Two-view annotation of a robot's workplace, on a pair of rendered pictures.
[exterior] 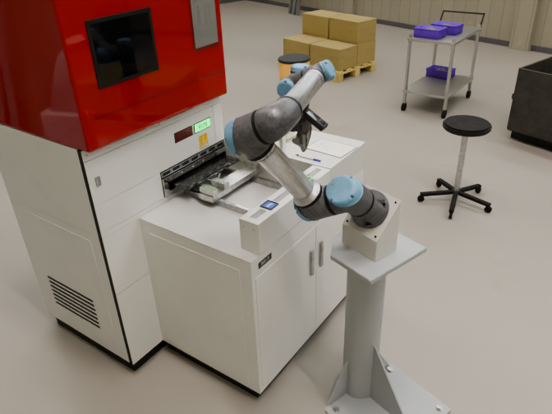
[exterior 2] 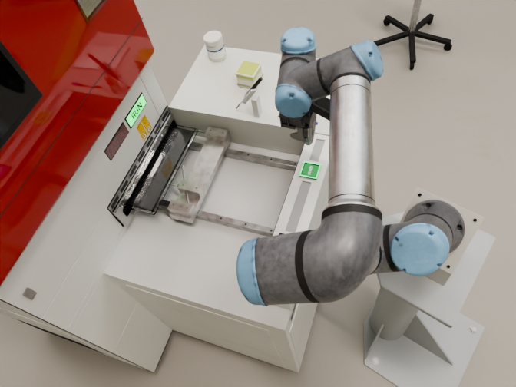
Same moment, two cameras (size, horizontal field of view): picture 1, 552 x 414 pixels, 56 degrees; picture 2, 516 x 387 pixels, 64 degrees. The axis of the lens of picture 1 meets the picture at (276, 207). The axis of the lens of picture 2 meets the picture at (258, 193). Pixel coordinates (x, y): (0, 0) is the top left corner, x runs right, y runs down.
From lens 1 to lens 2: 1.30 m
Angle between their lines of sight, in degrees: 27
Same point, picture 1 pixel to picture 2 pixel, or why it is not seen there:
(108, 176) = (41, 274)
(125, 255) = (105, 317)
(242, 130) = (282, 293)
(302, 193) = not seen: hidden behind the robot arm
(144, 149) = (73, 203)
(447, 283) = (434, 161)
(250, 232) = not seen: hidden behind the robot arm
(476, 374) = (494, 275)
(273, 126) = (348, 290)
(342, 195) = (423, 263)
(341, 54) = not seen: outside the picture
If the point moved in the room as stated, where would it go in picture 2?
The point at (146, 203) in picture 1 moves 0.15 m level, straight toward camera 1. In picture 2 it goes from (105, 252) to (122, 288)
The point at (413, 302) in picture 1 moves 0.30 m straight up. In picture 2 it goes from (408, 196) to (418, 165)
